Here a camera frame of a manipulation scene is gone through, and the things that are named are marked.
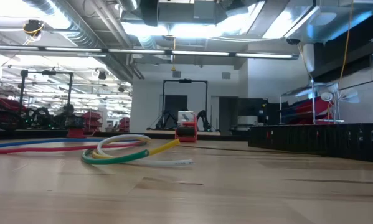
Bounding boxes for yellow cable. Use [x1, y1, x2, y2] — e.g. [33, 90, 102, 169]
[92, 138, 181, 160]

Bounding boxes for bundle of coloured cables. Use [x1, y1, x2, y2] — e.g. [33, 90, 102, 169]
[97, 134, 194, 167]

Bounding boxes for green cable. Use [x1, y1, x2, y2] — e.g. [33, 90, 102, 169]
[82, 148, 150, 165]

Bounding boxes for black slotted cable duct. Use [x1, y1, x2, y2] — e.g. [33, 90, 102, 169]
[247, 123, 373, 164]

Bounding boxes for distant black robot station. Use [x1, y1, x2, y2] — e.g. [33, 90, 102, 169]
[147, 78, 212, 132]

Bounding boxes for long ceiling light bar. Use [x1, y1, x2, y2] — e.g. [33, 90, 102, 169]
[0, 44, 300, 60]

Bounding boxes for small red bin rack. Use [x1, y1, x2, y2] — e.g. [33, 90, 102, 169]
[119, 116, 131, 132]
[81, 111, 103, 132]

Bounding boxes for black cabinet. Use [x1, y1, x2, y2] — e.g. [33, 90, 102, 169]
[237, 97, 281, 127]

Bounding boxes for black spool on red base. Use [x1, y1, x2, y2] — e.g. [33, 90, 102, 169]
[64, 115, 87, 139]

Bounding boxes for person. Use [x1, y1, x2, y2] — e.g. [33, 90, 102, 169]
[60, 103, 78, 121]

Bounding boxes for metal shelf with red bins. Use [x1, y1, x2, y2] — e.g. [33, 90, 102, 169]
[278, 81, 346, 125]

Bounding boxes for white fan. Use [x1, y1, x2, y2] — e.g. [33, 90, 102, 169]
[319, 83, 361, 105]

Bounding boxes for distant black robot arms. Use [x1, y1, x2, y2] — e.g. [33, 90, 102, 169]
[0, 104, 65, 131]

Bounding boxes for distant red bin rack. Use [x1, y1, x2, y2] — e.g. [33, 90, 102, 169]
[0, 95, 30, 130]

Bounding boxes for red mount with white box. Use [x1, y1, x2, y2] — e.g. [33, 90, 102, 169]
[174, 111, 198, 143]

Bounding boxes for yellow hanging cord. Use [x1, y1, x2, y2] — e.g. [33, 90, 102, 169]
[171, 34, 177, 73]
[338, 0, 356, 90]

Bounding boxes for silver spiral air duct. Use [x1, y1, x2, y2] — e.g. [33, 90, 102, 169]
[21, 0, 145, 82]

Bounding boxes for distant black gantry frame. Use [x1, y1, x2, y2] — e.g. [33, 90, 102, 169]
[19, 68, 75, 116]

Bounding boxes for black aluminium table frame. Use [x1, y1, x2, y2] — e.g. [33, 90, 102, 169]
[0, 128, 251, 142]

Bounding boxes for ceiling cord reel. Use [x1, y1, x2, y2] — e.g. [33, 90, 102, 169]
[22, 19, 46, 43]

